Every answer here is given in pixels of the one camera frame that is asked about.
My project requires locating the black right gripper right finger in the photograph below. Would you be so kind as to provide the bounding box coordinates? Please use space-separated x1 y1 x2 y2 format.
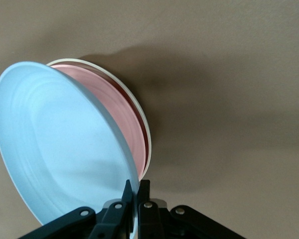
137 179 245 239

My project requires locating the blue plate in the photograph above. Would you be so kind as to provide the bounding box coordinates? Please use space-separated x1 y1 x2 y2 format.
0 61 141 239

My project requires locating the beige plate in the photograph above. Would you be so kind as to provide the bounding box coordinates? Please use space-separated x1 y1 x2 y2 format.
46 58 153 182

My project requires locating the pink plate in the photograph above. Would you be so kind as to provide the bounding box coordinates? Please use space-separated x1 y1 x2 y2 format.
50 64 150 182

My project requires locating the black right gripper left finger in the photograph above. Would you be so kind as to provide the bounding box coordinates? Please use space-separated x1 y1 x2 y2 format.
17 179 136 239

